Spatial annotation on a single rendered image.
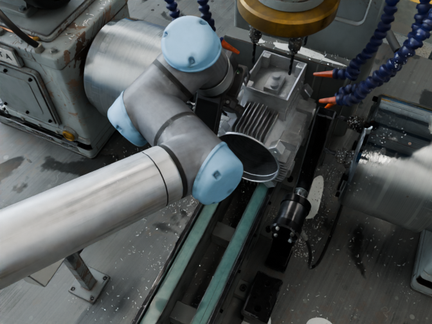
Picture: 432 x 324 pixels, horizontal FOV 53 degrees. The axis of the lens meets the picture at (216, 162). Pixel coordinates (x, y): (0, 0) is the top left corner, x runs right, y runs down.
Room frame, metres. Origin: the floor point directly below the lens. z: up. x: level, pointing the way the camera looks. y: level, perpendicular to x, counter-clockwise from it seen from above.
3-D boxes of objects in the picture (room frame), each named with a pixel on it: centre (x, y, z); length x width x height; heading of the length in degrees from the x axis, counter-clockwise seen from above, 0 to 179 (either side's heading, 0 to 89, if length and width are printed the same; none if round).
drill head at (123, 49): (0.79, 0.21, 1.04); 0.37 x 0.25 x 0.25; 65
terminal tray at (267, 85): (0.67, -0.12, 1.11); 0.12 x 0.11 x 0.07; 154
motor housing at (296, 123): (0.64, -0.11, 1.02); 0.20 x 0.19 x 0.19; 154
